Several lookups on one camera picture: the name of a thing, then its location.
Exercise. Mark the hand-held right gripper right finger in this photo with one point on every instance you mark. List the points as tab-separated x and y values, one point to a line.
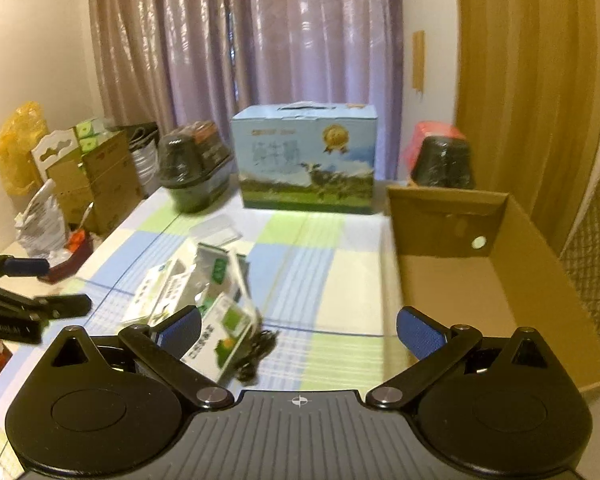
420	334

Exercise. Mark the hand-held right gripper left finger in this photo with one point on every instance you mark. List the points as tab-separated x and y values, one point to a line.
180	329

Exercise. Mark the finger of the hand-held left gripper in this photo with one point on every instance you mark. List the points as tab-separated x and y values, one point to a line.
55	305
25	266

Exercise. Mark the white green medicine box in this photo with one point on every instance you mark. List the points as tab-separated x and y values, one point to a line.
162	287

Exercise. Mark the checked cloth desktop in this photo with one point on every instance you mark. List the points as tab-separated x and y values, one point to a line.
310	270

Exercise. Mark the dark red tray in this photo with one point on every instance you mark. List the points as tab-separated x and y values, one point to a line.
67	266

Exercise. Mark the medicine box with green picture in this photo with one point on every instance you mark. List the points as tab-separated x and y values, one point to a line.
227	332

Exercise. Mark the grey white crumpled pouch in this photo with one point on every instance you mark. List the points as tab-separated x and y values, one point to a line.
40	220

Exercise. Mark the red bowl with metal spoon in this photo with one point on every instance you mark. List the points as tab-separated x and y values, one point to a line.
80	241

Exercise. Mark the open brown cardboard box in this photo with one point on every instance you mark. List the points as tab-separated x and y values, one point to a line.
480	280

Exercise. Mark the clear plastic box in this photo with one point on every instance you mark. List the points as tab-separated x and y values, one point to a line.
216	230

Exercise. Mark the cardboard box with white hanger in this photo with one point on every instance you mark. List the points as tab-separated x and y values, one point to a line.
100	180

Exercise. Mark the yellow plastic bag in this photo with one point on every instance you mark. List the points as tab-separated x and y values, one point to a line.
20	150

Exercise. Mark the green tissue box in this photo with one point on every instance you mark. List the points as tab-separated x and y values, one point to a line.
91	134

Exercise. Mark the white bucket with black bag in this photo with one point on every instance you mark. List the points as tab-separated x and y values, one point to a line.
145	160

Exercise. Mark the patterned chair back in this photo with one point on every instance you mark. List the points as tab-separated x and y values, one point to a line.
597	260

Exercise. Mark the blue milk carton box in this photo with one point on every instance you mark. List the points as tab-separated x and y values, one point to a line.
305	160

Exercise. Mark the wooden wardrobe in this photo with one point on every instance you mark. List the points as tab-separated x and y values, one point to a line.
530	85

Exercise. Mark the pink curtain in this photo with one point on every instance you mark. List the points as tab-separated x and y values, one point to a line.
240	40

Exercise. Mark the brown wall plate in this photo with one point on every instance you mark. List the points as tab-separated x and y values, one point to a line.
418	60

